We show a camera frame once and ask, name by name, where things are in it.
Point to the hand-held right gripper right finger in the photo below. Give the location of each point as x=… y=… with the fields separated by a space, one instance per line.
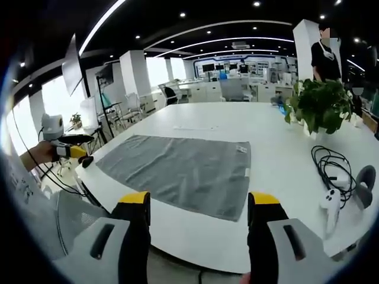
x=266 y=245

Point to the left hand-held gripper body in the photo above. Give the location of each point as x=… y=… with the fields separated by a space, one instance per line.
x=52 y=125

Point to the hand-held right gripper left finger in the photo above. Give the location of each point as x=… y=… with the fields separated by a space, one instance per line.
x=133 y=242

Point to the grey towel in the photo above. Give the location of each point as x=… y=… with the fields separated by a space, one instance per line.
x=183 y=168

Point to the person's left hand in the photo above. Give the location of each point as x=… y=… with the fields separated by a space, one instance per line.
x=40 y=154

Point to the person's right hand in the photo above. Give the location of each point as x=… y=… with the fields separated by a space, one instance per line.
x=246 y=279

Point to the small potted plant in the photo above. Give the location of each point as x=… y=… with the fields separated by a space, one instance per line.
x=76 y=118

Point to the black light stand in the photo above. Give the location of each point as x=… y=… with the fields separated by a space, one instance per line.
x=103 y=109

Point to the white reflector panel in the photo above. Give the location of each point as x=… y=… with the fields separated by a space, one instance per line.
x=72 y=69

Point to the grey mesh chair back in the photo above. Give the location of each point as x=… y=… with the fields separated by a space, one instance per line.
x=77 y=216

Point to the white office chair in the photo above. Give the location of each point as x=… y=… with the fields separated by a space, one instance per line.
x=133 y=106

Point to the white handheld controller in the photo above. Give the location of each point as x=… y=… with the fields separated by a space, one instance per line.
x=331 y=207

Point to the white power adapter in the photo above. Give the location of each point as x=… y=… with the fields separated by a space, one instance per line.
x=339 y=179

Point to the black backed office chair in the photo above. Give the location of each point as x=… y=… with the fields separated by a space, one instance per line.
x=170 y=93

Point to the white table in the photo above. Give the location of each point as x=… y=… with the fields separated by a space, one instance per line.
x=278 y=142

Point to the blue object on table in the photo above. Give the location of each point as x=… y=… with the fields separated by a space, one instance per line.
x=279 y=106

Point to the green potted plant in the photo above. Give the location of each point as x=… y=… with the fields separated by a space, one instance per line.
x=321 y=102

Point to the grey mesh office chair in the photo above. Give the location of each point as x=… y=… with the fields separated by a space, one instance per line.
x=234 y=90

